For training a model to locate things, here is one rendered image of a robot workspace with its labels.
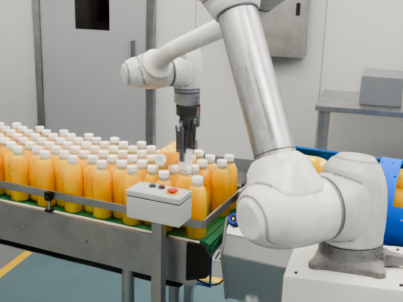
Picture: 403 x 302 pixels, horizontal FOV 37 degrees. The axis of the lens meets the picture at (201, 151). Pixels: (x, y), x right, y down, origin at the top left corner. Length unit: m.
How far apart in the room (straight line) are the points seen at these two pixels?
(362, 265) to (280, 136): 0.37
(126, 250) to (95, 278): 1.57
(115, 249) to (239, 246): 0.47
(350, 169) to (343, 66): 3.97
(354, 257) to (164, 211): 0.74
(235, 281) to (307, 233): 0.96
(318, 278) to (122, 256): 1.02
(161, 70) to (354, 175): 0.77
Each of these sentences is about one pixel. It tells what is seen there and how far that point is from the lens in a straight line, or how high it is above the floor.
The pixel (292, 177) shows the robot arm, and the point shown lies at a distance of 1.34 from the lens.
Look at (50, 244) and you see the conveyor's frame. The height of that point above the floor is 0.76.
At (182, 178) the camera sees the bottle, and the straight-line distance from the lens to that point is 2.16.
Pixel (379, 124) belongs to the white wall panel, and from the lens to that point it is 5.47.
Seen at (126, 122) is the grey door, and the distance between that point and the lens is 5.91.
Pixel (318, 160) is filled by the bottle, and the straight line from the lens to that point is 2.11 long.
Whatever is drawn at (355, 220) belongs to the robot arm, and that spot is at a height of 1.27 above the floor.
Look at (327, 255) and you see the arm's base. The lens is 1.52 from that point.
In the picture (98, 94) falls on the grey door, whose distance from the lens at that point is 5.98.
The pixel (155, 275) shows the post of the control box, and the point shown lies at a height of 0.79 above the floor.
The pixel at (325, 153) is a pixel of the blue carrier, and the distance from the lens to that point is 2.20.
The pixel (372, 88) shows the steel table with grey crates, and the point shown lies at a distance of 4.65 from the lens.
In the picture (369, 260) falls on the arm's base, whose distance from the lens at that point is 1.52.
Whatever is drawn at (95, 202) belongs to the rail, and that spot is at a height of 0.97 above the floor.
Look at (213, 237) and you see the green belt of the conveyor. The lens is 2.19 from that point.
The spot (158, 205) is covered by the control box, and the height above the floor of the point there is 1.06.
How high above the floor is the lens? 1.80
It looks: 16 degrees down
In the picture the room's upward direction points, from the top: 2 degrees clockwise
